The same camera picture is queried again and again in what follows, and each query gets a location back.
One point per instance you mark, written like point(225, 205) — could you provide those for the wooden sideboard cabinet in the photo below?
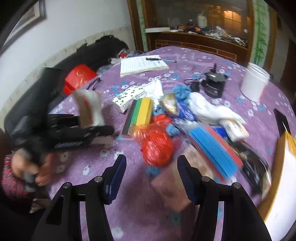
point(240, 31)

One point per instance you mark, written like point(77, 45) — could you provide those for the multicolour sponge pack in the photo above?
point(139, 113)

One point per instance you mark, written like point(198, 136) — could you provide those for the blue red sponge pack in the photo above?
point(222, 157)

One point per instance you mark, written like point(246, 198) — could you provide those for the red gift box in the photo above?
point(77, 77)

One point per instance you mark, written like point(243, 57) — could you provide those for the black bag on chair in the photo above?
point(47, 91)

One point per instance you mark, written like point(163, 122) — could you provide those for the black patterned pouch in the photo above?
point(255, 169)

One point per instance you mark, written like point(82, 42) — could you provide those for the white boxed tissue pack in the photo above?
point(235, 131)

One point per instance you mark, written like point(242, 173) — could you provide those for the white plastic jar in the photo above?
point(254, 82)

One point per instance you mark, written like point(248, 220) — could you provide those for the black smartphone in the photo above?
point(282, 122)

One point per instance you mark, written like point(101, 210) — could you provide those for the black electric motor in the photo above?
point(214, 83)

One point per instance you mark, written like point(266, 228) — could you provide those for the blue knitted cloth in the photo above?
point(181, 92)

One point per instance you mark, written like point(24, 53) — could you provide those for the person's left hand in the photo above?
point(21, 164)

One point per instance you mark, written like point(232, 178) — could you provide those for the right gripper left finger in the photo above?
point(112, 179)

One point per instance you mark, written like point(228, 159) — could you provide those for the grey pouch red text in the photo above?
point(90, 106)

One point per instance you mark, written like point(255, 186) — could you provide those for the red mesh plastic bag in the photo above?
point(156, 145)

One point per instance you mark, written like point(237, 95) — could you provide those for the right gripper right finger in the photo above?
point(185, 172)

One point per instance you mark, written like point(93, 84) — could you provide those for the open white notebook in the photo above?
point(139, 64)

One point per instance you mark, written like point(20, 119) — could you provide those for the black pen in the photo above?
point(159, 59)

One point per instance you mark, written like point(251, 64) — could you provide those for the blue Vinda tissue pack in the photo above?
point(184, 114)

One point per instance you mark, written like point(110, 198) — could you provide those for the white patterned tissue pack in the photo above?
point(123, 101)

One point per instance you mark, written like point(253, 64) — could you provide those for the yellow taped white box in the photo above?
point(278, 208)

